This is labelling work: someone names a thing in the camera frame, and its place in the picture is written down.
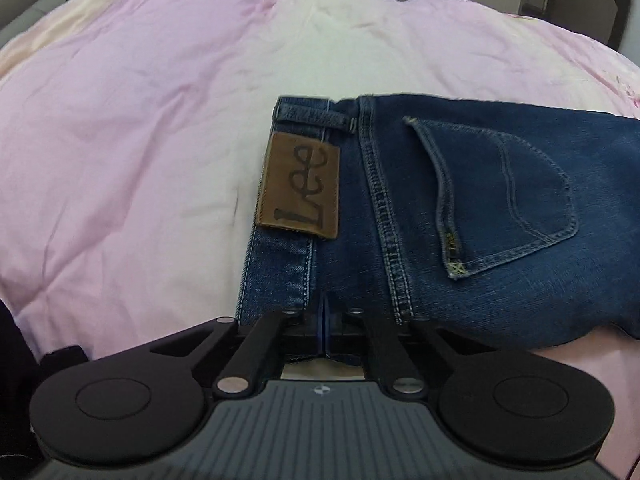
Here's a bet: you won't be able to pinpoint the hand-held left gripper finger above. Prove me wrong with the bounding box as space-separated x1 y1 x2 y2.
326 294 502 397
149 294 327 397

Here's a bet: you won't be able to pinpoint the blue denim pants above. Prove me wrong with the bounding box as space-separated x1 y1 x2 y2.
235 94 640 367

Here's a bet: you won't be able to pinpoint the pink floral blanket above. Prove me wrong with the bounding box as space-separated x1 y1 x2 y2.
0 0 640 480

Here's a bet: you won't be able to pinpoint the dark cloth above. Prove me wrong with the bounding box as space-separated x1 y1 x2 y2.
0 300 91 467

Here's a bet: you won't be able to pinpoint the beige room door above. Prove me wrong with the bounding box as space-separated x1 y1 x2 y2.
614 0 640 58

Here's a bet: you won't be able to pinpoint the grey padded headboard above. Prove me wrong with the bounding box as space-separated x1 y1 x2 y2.
0 0 97 47

